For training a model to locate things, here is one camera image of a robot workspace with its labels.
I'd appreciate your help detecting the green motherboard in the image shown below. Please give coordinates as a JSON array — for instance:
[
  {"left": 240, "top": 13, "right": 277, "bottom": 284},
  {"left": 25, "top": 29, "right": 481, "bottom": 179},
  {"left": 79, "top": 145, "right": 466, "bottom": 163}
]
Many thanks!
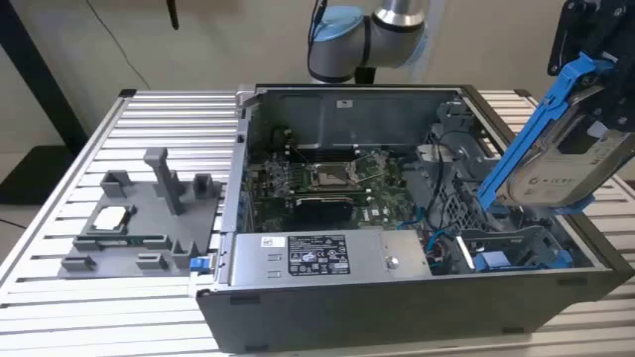
[{"left": 241, "top": 148, "right": 424, "bottom": 234}]

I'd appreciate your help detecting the thin blue wire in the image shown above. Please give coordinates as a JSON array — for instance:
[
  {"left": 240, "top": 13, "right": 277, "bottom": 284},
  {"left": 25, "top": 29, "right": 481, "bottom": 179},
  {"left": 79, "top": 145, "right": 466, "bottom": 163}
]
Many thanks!
[{"left": 398, "top": 217, "right": 458, "bottom": 239}]

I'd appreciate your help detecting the thin dark wall cable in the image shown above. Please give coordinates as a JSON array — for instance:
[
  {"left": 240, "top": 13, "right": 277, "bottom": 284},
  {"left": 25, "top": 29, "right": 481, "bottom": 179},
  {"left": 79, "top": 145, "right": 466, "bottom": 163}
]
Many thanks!
[{"left": 86, "top": 0, "right": 153, "bottom": 92}]

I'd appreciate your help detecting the silver power supply unit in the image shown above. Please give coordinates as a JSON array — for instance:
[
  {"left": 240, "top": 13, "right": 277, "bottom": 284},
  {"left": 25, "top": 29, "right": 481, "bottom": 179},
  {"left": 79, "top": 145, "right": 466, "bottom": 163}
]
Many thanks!
[{"left": 225, "top": 228, "right": 433, "bottom": 287}]

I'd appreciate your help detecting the black graphics card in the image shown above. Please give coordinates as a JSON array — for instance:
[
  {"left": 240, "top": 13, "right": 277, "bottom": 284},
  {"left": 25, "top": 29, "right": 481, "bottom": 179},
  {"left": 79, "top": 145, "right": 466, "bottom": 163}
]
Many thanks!
[{"left": 284, "top": 187, "right": 370, "bottom": 230}]

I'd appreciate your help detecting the long black wire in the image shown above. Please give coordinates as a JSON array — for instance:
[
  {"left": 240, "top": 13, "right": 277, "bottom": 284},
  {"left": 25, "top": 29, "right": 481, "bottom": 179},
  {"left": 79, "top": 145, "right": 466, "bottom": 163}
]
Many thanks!
[{"left": 428, "top": 129, "right": 492, "bottom": 234}]

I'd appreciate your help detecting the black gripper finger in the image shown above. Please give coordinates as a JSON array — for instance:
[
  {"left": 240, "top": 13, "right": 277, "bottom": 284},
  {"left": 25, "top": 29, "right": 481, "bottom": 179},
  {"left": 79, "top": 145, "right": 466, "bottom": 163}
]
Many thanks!
[
  {"left": 592, "top": 55, "right": 635, "bottom": 133},
  {"left": 546, "top": 2, "right": 584, "bottom": 77}
]

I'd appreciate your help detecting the hard disk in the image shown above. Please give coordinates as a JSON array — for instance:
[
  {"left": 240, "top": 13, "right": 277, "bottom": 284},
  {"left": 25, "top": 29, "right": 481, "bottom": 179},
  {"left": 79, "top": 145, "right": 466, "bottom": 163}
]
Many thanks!
[{"left": 474, "top": 51, "right": 635, "bottom": 217}]

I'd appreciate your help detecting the CPU socket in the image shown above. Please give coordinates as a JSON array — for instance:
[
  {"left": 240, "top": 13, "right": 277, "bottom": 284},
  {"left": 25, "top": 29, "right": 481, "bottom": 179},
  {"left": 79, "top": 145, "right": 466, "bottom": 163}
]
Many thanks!
[{"left": 306, "top": 161, "right": 358, "bottom": 187}]

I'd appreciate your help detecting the grey parts rack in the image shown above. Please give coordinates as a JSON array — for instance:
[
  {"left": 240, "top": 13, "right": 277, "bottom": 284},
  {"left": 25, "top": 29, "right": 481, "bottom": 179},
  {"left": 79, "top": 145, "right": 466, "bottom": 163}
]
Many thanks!
[{"left": 57, "top": 147, "right": 224, "bottom": 280}]

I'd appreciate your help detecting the silver CPU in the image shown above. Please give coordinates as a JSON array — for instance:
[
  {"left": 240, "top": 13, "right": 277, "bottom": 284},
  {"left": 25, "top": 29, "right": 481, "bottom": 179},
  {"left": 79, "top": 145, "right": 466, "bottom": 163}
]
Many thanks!
[{"left": 91, "top": 206, "right": 131, "bottom": 230}]

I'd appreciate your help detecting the metal socket cover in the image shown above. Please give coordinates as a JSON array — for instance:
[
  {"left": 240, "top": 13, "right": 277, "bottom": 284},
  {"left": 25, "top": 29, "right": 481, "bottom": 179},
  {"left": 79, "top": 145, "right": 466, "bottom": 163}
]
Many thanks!
[{"left": 349, "top": 152, "right": 386, "bottom": 176}]

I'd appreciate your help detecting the green RAM stick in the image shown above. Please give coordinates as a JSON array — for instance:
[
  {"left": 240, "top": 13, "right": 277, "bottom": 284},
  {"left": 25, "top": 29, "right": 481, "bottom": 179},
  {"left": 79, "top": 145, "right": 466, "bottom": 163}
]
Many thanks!
[{"left": 78, "top": 234, "right": 167, "bottom": 248}]

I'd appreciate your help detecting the black antenna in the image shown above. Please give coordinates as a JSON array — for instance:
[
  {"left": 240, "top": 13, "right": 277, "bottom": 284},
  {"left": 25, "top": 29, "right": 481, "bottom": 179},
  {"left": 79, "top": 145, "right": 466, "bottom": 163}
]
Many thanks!
[{"left": 163, "top": 0, "right": 179, "bottom": 30}]

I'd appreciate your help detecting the grey metal disk bay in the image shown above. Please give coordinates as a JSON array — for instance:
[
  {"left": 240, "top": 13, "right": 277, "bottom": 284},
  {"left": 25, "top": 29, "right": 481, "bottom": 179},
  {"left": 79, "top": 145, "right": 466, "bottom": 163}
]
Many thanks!
[{"left": 400, "top": 100, "right": 596, "bottom": 276}]

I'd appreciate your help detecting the black open PC case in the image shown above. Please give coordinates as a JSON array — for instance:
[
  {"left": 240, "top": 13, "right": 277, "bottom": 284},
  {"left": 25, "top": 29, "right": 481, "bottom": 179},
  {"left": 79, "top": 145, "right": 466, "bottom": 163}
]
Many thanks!
[{"left": 196, "top": 83, "right": 635, "bottom": 353}]

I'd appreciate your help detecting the black monitor stand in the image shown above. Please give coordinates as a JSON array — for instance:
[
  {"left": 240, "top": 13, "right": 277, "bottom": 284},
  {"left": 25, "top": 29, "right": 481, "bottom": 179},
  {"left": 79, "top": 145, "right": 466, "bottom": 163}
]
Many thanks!
[{"left": 0, "top": 0, "right": 90, "bottom": 206}]

